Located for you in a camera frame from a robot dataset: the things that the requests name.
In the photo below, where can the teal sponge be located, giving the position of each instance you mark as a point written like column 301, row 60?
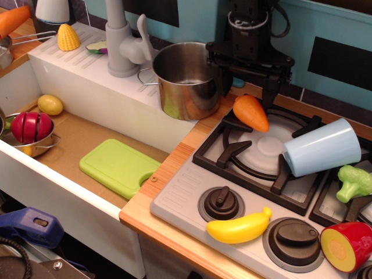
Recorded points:
column 238, row 83

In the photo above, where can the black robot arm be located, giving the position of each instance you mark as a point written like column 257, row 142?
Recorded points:
column 256, row 6

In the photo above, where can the yellow toy corn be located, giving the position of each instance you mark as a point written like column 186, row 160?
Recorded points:
column 68, row 39

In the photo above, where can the black stove grate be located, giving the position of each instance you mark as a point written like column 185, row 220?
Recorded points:
column 255, row 160
column 328, row 210

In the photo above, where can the steel saucepan with handle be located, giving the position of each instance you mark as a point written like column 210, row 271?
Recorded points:
column 7, row 43

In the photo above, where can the small steel bowl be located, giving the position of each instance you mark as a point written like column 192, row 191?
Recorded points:
column 34, row 149

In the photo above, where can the light blue plastic cup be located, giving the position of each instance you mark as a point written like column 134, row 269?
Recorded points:
column 327, row 147

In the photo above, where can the purple toy eggplant slice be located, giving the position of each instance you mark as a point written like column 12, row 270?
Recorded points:
column 99, row 47

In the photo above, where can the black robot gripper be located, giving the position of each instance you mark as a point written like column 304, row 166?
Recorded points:
column 248, row 51

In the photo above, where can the red toy apple half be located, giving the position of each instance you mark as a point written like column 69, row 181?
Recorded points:
column 347, row 246

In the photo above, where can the stainless steel pot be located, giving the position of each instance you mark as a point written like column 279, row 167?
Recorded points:
column 185, row 81

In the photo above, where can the left black stove knob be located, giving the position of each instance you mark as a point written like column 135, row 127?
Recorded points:
column 221, row 203

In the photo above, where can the red sliced toy vegetable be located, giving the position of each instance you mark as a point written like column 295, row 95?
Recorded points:
column 30, row 127

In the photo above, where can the black stove knob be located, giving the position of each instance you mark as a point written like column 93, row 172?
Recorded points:
column 363, row 272
column 221, row 203
column 293, row 245

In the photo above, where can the yellow toy banana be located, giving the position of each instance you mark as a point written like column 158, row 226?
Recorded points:
column 240, row 230

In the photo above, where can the green toy broccoli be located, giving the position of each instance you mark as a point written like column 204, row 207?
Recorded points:
column 355, row 182

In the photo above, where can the green plastic cutting board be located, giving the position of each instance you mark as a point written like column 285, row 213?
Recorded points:
column 119, row 167

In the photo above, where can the large orange toy carrot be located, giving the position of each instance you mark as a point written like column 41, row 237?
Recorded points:
column 12, row 19

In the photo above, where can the white cup blue rim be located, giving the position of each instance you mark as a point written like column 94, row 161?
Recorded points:
column 53, row 11

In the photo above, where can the grey toy faucet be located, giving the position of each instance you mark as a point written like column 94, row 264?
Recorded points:
column 125, row 52

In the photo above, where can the right black stove knob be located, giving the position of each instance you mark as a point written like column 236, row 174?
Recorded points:
column 363, row 272

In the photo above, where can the middle black stove knob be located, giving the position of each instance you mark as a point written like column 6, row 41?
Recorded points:
column 293, row 245

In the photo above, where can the yellow toy potato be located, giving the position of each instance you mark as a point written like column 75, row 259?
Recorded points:
column 50, row 105

